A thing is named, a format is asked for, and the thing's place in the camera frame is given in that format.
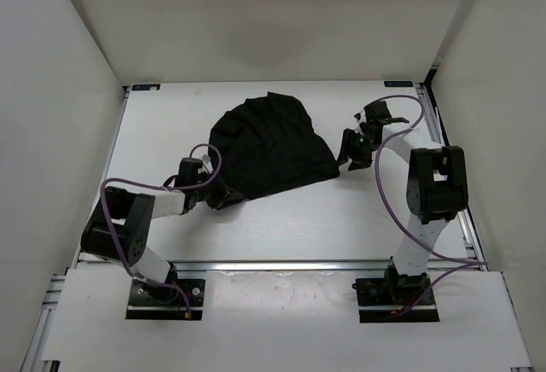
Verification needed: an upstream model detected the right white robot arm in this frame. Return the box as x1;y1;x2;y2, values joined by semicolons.
338;118;471;304

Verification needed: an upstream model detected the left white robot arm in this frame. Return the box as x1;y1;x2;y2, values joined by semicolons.
80;167;244;304

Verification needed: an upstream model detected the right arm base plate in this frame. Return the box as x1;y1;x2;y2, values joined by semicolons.
351;267;439;323

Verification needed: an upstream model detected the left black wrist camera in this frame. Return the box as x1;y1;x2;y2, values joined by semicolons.
163;157;210;188

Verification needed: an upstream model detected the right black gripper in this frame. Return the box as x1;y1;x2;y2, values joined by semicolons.
334;129;381;171

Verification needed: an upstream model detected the aluminium frame rail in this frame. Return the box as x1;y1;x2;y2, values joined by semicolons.
170;259;487;275

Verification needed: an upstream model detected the black skirt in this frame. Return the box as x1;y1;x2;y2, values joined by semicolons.
209;92;340;200

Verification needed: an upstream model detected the front white board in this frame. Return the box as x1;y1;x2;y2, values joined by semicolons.
44;269;531;371

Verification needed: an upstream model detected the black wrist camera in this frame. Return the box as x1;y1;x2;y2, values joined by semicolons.
353;102;409;126
163;157;210;188

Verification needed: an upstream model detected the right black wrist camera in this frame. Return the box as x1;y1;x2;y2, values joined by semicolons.
353;102;409;126

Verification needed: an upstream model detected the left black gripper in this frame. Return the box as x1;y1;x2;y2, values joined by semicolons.
193;168;243;210

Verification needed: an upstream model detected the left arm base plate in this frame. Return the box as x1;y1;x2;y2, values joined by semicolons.
125;277;206;321

